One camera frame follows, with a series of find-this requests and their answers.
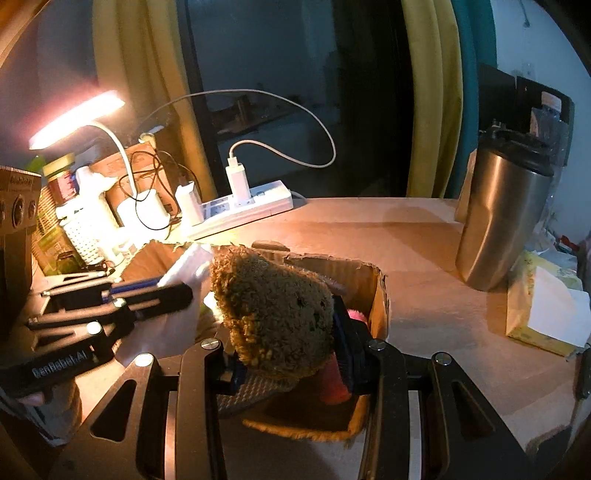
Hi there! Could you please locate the teal curtain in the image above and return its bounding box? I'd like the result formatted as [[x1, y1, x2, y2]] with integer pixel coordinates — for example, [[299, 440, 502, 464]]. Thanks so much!
[[450, 0, 498, 154]]

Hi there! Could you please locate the white power strip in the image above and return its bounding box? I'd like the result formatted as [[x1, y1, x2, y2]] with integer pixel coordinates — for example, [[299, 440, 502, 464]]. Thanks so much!
[[185, 181, 295, 241]]

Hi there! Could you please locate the black box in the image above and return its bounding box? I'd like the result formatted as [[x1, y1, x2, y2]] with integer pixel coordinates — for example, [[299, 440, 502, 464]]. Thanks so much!
[[478, 62, 576, 140]]

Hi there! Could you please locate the yellow curtain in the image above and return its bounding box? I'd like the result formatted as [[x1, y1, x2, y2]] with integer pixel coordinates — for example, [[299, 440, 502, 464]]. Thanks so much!
[[92, 0, 218, 200], [399, 0, 465, 199]]

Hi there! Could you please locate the white plastic basket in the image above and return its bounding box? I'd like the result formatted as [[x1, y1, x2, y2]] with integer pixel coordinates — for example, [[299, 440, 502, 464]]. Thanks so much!
[[58, 189, 122, 267]]

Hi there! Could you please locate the jar with red label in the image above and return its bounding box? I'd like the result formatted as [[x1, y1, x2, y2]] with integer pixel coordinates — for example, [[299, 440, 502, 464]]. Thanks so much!
[[43, 154, 77, 207]]

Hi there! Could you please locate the white sock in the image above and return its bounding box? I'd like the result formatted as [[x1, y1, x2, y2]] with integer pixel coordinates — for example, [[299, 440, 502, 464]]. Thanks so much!
[[113, 288, 222, 366]]

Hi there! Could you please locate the white cable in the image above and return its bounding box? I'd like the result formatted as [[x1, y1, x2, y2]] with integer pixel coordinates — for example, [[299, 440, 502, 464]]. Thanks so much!
[[139, 90, 337, 169]]

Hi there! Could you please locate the green box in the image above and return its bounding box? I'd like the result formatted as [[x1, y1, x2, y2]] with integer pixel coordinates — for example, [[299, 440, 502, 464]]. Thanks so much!
[[32, 226, 77, 274]]

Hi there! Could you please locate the white desk lamp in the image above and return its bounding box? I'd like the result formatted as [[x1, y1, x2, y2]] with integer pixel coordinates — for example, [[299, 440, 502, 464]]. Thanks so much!
[[28, 90, 171, 232]]

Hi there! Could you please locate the black remote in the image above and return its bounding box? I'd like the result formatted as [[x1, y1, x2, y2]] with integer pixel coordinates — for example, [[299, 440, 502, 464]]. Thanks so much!
[[577, 346, 591, 400]]

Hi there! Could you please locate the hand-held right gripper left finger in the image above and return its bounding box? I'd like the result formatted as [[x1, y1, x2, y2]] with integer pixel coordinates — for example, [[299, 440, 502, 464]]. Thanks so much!
[[51, 338, 245, 480]]

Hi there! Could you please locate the clear water bottle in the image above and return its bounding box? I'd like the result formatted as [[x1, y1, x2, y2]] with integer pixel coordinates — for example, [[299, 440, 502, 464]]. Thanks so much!
[[531, 91, 571, 168]]

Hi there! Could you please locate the yellow tissue pack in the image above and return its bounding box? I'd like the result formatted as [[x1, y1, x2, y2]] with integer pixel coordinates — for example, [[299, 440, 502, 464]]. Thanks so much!
[[505, 251, 591, 359]]

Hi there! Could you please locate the white charger with cable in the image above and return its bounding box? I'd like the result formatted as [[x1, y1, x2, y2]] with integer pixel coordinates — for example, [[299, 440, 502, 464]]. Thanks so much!
[[225, 157, 253, 205]]

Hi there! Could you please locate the brown plush toy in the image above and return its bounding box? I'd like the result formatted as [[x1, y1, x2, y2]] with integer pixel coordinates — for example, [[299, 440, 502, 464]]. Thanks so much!
[[210, 244, 370, 442]]

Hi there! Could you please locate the black cable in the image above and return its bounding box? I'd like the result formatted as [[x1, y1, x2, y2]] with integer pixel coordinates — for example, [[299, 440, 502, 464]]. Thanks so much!
[[117, 147, 195, 232]]

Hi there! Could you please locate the cardboard box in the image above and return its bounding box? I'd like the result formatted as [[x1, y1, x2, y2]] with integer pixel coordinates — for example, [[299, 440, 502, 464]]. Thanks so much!
[[121, 239, 391, 352]]

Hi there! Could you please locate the brown cardboard piece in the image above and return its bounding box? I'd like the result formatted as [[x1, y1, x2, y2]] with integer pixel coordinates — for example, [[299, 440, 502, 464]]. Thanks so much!
[[90, 143, 186, 228]]

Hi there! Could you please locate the dark window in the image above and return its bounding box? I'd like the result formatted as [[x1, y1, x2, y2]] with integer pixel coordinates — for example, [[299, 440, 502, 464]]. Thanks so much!
[[185, 0, 408, 186]]

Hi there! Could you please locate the steel tumbler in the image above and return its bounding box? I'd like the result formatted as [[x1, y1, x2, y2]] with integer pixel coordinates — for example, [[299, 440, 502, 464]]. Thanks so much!
[[455, 130, 555, 292]]

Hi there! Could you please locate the person's left hand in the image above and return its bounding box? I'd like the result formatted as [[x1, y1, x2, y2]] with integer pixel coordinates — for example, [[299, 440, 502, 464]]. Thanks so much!
[[21, 390, 51, 409]]

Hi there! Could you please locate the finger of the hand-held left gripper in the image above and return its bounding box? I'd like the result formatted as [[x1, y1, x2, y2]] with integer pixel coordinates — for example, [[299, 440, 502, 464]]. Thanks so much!
[[41, 271, 163, 310], [28, 282, 194, 343]]

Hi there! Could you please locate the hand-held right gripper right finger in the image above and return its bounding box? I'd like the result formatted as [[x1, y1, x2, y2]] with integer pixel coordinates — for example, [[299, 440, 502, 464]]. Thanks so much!
[[332, 299, 536, 480]]

